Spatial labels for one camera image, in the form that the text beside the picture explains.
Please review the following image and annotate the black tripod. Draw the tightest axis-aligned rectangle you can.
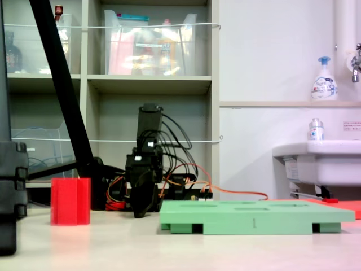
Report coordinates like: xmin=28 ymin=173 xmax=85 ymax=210
xmin=27 ymin=0 xmax=126 ymax=211

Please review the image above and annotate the dark grey post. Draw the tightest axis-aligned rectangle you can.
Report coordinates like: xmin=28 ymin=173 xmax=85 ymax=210
xmin=0 ymin=0 xmax=12 ymax=142

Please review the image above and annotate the red wire bundle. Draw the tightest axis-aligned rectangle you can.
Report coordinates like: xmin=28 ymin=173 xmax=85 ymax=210
xmin=105 ymin=175 xmax=128 ymax=212

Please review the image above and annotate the white sink label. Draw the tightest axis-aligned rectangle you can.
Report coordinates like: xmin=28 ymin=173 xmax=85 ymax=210
xmin=283 ymin=156 xmax=300 ymax=182

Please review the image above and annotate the white wire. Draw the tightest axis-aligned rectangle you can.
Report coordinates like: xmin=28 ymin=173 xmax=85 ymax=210
xmin=11 ymin=135 xmax=224 ymax=144
xmin=3 ymin=23 xmax=222 ymax=29

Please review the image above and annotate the small clear sanitizer bottle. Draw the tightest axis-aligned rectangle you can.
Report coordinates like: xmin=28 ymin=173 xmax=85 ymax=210
xmin=307 ymin=117 xmax=325 ymax=141

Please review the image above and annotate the black table clamp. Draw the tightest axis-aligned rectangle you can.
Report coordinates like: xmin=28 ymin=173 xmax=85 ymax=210
xmin=168 ymin=173 xmax=196 ymax=203

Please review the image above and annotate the green board with shaped holes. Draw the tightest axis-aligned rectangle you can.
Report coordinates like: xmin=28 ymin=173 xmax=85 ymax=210
xmin=159 ymin=199 xmax=356 ymax=235

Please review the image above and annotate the clear file box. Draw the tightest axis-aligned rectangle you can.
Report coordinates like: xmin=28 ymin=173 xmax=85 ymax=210
xmin=11 ymin=121 xmax=79 ymax=183

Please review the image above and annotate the circuit board with wires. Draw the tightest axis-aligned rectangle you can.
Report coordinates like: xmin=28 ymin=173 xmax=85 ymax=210
xmin=190 ymin=188 xmax=214 ymax=203

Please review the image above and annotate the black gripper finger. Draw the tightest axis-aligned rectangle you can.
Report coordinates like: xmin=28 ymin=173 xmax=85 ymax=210
xmin=147 ymin=181 xmax=160 ymax=213
xmin=131 ymin=171 xmax=155 ymax=219

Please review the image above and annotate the white sink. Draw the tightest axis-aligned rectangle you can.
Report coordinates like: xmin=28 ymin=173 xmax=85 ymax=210
xmin=271 ymin=139 xmax=361 ymax=189

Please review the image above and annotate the red cross columnar block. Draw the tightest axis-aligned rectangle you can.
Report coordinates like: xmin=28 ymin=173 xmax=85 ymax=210
xmin=50 ymin=177 xmax=92 ymax=227

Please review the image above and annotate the orange cable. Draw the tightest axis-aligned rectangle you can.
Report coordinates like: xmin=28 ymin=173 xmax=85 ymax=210
xmin=159 ymin=163 xmax=270 ymax=202

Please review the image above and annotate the metal faucet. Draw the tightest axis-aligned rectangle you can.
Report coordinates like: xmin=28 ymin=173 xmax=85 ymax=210
xmin=346 ymin=43 xmax=361 ymax=84

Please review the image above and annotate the notched black stack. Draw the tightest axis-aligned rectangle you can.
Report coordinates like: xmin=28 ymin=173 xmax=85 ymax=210
xmin=0 ymin=141 xmax=29 ymax=256

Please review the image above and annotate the large clear plastic bin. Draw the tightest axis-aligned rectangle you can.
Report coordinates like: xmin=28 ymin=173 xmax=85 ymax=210
xmin=104 ymin=10 xmax=199 ymax=76

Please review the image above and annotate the red flat mat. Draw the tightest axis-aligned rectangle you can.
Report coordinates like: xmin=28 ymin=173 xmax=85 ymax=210
xmin=265 ymin=198 xmax=361 ymax=221

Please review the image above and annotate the beige shelf unit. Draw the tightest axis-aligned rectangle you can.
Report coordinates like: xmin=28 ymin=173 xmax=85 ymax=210
xmin=0 ymin=0 xmax=221 ymax=209

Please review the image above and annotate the pink wall notice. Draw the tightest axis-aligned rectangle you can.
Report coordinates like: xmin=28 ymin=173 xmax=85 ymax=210
xmin=342 ymin=120 xmax=361 ymax=132

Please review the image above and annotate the dark glass bottle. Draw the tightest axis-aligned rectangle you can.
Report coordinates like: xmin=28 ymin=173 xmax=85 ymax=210
xmin=3 ymin=30 xmax=24 ymax=74

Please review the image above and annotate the narrow clear plastic bin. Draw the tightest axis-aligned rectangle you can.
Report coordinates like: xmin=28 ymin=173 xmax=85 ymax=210
xmin=55 ymin=13 xmax=73 ymax=75

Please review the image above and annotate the white pump soap bottle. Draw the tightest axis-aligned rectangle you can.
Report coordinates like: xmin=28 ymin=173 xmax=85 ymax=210
xmin=310 ymin=56 xmax=340 ymax=102

